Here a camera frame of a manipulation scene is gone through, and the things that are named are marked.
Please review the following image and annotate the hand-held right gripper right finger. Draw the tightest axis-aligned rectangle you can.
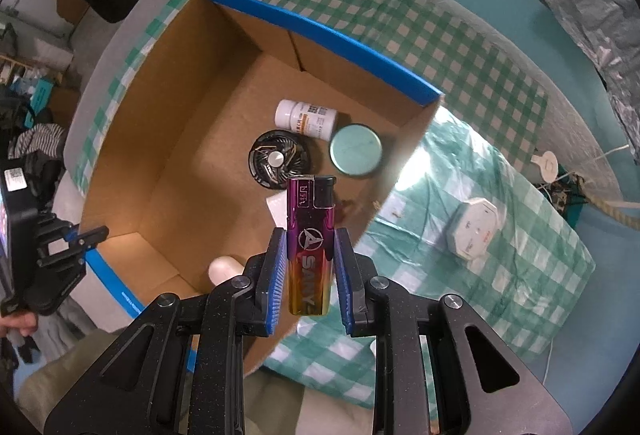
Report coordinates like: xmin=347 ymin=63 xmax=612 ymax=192
xmin=334 ymin=227 xmax=573 ymax=435

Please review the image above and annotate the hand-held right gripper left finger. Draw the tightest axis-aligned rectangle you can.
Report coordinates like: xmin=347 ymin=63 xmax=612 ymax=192
xmin=44 ymin=227 xmax=290 ymax=435

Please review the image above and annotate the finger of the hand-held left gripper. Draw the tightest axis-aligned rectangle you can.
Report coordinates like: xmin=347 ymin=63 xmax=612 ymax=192
xmin=37 ymin=226 xmax=110 ymax=270
xmin=36 ymin=211 xmax=81 ymax=247

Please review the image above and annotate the purple and gold lighter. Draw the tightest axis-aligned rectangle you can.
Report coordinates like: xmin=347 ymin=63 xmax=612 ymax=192
xmin=286 ymin=175 xmax=337 ymax=316

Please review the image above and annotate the white earbud case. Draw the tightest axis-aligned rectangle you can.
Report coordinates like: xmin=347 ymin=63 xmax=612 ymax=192
xmin=208 ymin=255 xmax=248 ymax=287

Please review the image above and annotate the black round cooling fan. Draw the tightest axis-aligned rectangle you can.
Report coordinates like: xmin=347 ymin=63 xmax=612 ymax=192
xmin=248 ymin=129 xmax=312 ymax=188

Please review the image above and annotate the teal metal tin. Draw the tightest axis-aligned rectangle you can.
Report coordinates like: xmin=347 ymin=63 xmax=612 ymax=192
xmin=329 ymin=124 xmax=383 ymax=177

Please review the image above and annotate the blue cardboard box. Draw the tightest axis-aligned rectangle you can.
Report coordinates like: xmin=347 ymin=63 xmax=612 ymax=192
xmin=80 ymin=0 xmax=446 ymax=376

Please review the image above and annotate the white pill bottle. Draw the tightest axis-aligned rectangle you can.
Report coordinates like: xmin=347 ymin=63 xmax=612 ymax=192
xmin=275 ymin=99 xmax=338 ymax=138

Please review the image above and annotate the person's left hand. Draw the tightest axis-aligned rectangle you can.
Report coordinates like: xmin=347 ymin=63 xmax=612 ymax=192
xmin=0 ymin=311 xmax=37 ymax=338

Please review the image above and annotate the striped cloth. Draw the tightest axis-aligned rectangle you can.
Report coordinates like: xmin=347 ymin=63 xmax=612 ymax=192
xmin=10 ymin=122 xmax=68 ymax=161

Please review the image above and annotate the green checkered tablecloth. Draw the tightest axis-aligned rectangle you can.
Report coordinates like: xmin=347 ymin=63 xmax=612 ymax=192
xmin=70 ymin=0 xmax=596 ymax=411

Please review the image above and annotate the white octagonal box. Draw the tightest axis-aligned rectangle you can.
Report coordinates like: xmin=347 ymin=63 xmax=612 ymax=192
xmin=446 ymin=196 xmax=507 ymax=262

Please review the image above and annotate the small brown cardboard box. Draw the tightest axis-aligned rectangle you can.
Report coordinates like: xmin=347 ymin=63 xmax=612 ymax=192
xmin=52 ymin=0 xmax=93 ymax=36

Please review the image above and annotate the white round plug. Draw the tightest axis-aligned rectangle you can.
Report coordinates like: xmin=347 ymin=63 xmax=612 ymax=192
xmin=531 ymin=150 xmax=561 ymax=181

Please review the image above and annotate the grey tarp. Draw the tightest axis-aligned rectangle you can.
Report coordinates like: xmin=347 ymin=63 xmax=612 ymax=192
xmin=535 ymin=0 xmax=640 ymax=166

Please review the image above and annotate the thick beige rope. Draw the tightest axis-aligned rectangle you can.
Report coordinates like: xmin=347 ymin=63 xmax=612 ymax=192
xmin=575 ymin=175 xmax=640 ymax=231

